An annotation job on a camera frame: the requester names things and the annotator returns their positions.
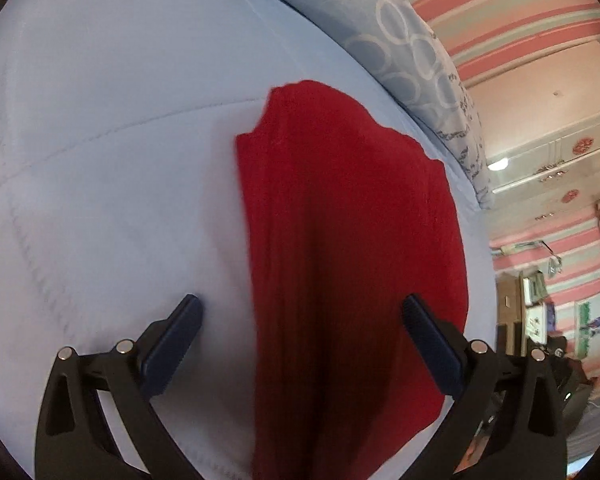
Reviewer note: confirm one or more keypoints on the wooden side table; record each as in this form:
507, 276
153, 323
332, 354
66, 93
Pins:
507, 300

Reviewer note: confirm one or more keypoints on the red knit sweater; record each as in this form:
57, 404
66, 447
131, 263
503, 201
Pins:
340, 210

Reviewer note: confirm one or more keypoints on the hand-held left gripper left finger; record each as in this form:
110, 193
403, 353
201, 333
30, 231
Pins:
175, 340

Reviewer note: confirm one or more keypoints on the light blue quilted blanket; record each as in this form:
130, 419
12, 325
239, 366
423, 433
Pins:
105, 135

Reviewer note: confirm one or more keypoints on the white wardrobe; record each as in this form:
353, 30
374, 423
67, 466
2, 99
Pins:
555, 110

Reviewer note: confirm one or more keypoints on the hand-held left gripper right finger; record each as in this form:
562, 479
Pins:
435, 345

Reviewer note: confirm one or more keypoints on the green wall poster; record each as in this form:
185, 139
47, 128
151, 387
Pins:
594, 330

